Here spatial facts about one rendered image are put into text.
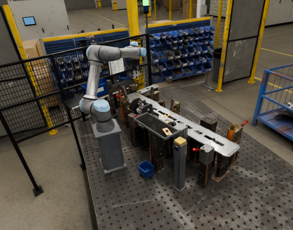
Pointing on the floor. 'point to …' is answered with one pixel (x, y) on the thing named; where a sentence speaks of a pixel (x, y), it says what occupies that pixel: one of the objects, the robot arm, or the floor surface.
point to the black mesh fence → (58, 95)
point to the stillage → (271, 114)
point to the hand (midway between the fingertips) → (135, 76)
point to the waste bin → (216, 64)
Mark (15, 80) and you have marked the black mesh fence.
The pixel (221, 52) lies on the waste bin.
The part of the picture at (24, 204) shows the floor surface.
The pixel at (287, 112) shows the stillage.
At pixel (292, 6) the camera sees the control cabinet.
